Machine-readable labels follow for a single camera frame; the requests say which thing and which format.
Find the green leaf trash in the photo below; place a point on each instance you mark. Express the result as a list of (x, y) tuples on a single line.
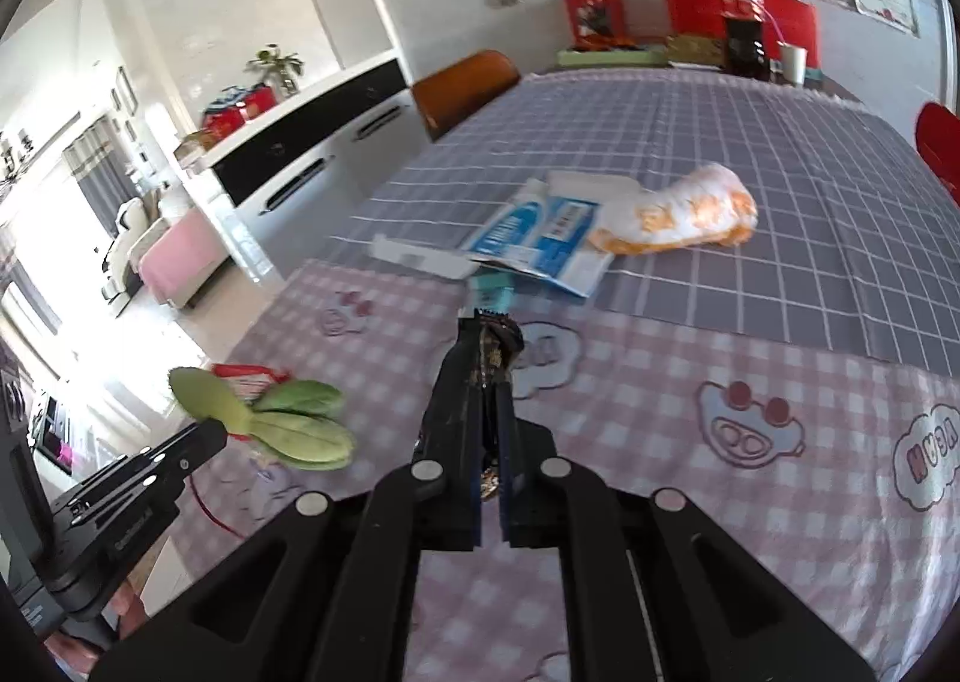
[(295, 421)]

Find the pink checked tablecloth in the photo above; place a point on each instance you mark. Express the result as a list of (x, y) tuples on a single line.
[(840, 474)]

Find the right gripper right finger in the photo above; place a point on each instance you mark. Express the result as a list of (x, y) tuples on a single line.
[(653, 588)]

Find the pink blanket on sofa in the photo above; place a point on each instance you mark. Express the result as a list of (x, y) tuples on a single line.
[(175, 263)]

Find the brown wooden chair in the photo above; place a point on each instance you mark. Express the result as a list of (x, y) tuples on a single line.
[(447, 98)]

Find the red chair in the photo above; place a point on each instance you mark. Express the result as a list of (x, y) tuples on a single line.
[(937, 138)]

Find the grey grid tablecloth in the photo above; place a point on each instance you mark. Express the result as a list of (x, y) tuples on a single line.
[(856, 247)]

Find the cola bottle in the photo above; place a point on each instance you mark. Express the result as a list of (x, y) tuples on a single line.
[(744, 52)]

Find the dark snack wrapper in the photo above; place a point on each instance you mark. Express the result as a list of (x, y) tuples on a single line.
[(491, 381)]

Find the beige sofa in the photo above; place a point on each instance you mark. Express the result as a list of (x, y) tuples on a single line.
[(167, 207)]

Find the white paper cup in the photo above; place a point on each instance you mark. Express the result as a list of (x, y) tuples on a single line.
[(793, 63)]

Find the orange white plastic bag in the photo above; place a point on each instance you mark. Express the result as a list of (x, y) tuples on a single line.
[(708, 206)]

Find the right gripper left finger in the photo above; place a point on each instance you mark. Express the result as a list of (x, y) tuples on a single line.
[(324, 591)]

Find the red photo frame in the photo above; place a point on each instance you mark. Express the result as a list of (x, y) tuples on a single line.
[(597, 24)]

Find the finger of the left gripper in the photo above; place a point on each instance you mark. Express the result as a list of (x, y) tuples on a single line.
[(191, 449)]

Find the red snack package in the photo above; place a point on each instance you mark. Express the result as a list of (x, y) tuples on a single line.
[(249, 382)]

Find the potted green plant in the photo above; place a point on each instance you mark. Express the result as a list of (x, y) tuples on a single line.
[(278, 69)]

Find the blue white paper box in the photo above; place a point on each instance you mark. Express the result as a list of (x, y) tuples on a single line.
[(540, 232)]

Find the white massage chair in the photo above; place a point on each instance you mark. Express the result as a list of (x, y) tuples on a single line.
[(117, 275)]

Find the white sideboard cabinet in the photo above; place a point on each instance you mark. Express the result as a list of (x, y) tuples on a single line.
[(278, 186)]

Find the red gift boxes on cabinet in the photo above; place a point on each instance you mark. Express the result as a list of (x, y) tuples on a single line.
[(236, 106)]

